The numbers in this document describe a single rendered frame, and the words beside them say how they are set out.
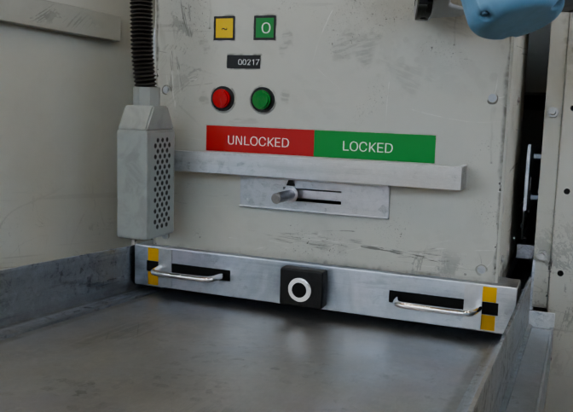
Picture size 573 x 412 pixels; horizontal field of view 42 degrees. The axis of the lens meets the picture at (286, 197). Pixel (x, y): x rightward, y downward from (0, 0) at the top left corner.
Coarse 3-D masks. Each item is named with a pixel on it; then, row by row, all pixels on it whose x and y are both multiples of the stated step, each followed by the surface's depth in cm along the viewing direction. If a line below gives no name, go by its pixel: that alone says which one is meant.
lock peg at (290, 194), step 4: (288, 180) 100; (292, 180) 99; (288, 184) 100; (292, 184) 100; (288, 188) 100; (292, 188) 100; (280, 192) 96; (284, 192) 97; (288, 192) 98; (292, 192) 99; (296, 192) 99; (272, 196) 96; (276, 196) 95; (280, 196) 95; (284, 196) 96; (288, 196) 97; (292, 196) 99; (296, 196) 100; (272, 200) 96; (276, 200) 95; (280, 200) 95; (284, 200) 97; (288, 200) 100; (292, 200) 100
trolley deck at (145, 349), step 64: (128, 320) 93; (192, 320) 95; (256, 320) 96; (320, 320) 98; (384, 320) 100; (0, 384) 67; (64, 384) 68; (128, 384) 69; (192, 384) 70; (256, 384) 71; (320, 384) 72; (384, 384) 73; (448, 384) 74
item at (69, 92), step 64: (0, 0) 101; (64, 0) 111; (128, 0) 120; (0, 64) 104; (64, 64) 112; (128, 64) 121; (0, 128) 105; (64, 128) 113; (0, 192) 105; (64, 192) 114; (0, 256) 106; (64, 256) 114
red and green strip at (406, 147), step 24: (216, 144) 104; (240, 144) 102; (264, 144) 101; (288, 144) 100; (312, 144) 98; (336, 144) 97; (360, 144) 96; (384, 144) 95; (408, 144) 93; (432, 144) 92
